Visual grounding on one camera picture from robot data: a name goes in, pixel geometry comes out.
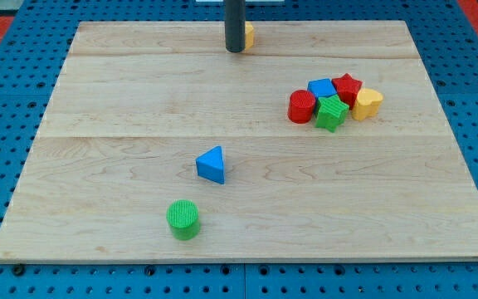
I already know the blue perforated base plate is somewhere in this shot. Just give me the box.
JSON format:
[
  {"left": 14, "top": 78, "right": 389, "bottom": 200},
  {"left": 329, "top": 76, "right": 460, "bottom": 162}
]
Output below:
[{"left": 0, "top": 1, "right": 478, "bottom": 298}]

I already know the green star block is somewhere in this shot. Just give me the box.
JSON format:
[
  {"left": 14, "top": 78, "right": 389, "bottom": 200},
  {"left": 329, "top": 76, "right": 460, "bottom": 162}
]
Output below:
[{"left": 315, "top": 95, "right": 349, "bottom": 133}]

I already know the blue cube block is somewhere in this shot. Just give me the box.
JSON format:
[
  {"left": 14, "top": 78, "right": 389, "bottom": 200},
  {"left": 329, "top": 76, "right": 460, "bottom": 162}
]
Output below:
[{"left": 307, "top": 78, "right": 337, "bottom": 99}]

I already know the yellow block behind rod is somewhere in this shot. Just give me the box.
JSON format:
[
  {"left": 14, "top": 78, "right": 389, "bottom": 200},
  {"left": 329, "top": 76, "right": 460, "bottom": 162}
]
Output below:
[{"left": 244, "top": 21, "right": 255, "bottom": 51}]

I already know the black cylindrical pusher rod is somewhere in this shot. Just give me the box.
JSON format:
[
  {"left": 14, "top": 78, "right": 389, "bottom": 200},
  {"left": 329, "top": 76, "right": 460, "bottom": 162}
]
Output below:
[{"left": 224, "top": 0, "right": 246, "bottom": 53}]

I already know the green cylinder block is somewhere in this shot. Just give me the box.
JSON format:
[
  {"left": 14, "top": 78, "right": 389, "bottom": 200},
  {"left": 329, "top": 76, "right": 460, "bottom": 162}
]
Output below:
[{"left": 166, "top": 199, "right": 201, "bottom": 241}]

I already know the red star block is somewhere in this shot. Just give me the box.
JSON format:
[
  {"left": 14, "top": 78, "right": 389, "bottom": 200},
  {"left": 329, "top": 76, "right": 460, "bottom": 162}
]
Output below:
[{"left": 331, "top": 73, "right": 363, "bottom": 110}]

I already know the yellow heart block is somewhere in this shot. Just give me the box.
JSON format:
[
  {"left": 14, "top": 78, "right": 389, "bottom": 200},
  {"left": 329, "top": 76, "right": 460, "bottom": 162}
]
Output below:
[{"left": 351, "top": 88, "right": 384, "bottom": 121}]

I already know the light wooden board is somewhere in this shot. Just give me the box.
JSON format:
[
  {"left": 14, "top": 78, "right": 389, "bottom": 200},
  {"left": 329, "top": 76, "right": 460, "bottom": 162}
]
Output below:
[{"left": 0, "top": 21, "right": 478, "bottom": 264}]

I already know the blue triangle block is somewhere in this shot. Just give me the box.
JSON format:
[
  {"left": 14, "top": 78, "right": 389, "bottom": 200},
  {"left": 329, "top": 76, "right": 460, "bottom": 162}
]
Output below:
[{"left": 195, "top": 145, "right": 225, "bottom": 184}]

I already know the red cylinder block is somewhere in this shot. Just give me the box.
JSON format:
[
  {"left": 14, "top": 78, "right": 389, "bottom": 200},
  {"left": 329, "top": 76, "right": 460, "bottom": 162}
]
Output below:
[{"left": 287, "top": 90, "right": 316, "bottom": 124}]

